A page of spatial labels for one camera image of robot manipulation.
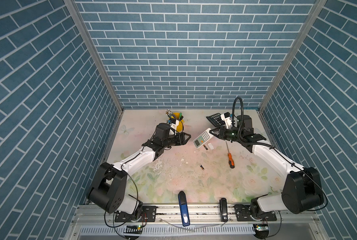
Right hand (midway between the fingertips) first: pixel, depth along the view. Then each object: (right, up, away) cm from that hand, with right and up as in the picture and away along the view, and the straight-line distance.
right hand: (209, 130), depth 81 cm
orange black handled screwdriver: (+15, -19, +10) cm, 26 cm away
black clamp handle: (+6, -39, -8) cm, 40 cm away
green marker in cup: (-17, +9, +21) cm, 28 cm away
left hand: (-12, -4, +2) cm, 12 cm away
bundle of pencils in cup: (-23, +10, +15) cm, 29 cm away
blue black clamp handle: (-13, -41, -12) cm, 44 cm away
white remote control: (-4, -5, +1) cm, 6 cm away
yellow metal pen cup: (-17, +3, +21) cm, 27 cm away
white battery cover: (+4, -11, +18) cm, 22 cm away
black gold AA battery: (0, -12, +18) cm, 22 cm away
